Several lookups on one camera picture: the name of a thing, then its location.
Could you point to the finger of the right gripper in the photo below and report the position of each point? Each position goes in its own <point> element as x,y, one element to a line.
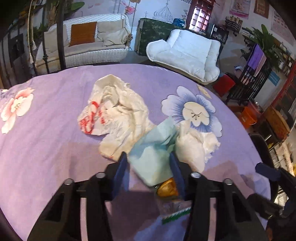
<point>268,172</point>

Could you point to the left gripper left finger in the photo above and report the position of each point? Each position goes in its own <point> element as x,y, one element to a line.
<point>60,219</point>

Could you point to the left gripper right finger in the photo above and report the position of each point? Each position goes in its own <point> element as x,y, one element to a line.
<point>235,218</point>

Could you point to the bread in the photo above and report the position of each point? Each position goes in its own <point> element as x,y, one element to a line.
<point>170,205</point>

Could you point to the white tissue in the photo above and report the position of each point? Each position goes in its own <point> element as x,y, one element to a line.
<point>194,147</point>

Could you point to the light blue tissue paper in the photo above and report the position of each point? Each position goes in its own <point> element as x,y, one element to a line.
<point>150,155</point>

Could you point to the white red plastic bag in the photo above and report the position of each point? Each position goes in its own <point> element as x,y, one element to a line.
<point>117,113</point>

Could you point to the black trash bin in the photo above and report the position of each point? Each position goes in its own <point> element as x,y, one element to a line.
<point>265,156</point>

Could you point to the wooden chest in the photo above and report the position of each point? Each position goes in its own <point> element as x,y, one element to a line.
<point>277,123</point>

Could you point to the orange bucket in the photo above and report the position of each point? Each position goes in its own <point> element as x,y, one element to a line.
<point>247,118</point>

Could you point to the black metal rack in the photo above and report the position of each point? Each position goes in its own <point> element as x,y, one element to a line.
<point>247,86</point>

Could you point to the purple towel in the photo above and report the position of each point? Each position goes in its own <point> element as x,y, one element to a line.
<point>256,59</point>

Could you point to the potted green plant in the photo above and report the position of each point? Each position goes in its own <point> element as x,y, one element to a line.
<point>268,43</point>

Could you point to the white padded armchair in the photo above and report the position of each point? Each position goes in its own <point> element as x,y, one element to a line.
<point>187,53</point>

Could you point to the red phone booth cabinet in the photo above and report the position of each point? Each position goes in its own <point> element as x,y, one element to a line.
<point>199,14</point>

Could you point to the white wicker sofa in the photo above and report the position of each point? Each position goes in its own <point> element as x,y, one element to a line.
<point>112,42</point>

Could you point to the orange cushion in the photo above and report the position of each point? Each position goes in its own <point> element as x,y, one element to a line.
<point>83,33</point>

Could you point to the green patterned cabinet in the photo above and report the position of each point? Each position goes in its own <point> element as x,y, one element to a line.
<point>149,30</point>

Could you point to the black iron bed frame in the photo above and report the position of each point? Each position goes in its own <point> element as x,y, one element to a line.
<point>32,44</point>

